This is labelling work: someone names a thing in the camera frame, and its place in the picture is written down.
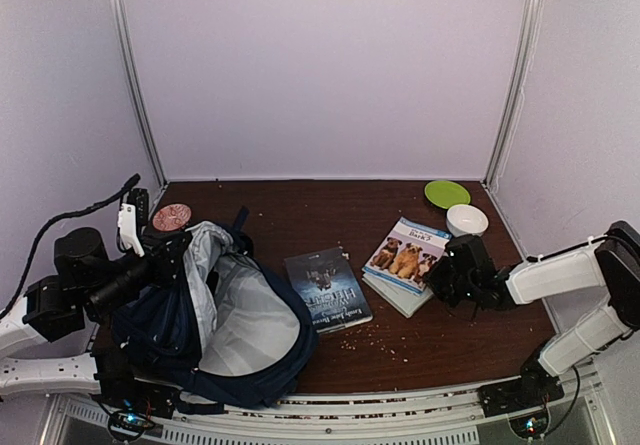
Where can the orange patterned bowl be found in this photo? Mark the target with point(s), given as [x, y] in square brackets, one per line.
[172, 217]

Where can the aluminium frame post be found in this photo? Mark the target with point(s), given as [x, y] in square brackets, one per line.
[135, 91]
[524, 56]

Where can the dark Wuthering Heights book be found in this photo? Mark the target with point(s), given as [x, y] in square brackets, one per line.
[327, 284]

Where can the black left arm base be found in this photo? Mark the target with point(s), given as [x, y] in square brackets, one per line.
[119, 387]

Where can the aluminium frame post left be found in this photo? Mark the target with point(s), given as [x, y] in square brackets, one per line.
[135, 91]

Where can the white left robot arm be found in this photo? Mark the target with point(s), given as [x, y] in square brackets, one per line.
[35, 313]

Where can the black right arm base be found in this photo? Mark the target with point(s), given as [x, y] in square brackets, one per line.
[534, 387]

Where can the aluminium front rail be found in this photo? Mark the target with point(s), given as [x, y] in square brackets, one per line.
[444, 415]

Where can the white bowl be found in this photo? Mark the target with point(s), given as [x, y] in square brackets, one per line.
[464, 219]

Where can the aluminium frame post right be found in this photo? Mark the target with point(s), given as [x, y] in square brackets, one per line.
[524, 56]

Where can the dog picture book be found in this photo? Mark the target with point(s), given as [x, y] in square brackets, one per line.
[407, 253]

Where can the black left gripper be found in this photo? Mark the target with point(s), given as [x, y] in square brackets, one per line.
[164, 262]

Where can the navy blue backpack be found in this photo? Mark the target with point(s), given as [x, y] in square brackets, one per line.
[215, 323]

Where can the pale green notebook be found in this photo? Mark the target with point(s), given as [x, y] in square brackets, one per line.
[403, 301]

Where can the green plate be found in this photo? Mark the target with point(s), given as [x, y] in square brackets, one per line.
[445, 194]

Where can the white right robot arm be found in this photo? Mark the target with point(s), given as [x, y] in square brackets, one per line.
[610, 261]

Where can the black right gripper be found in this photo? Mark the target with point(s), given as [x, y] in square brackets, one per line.
[433, 279]

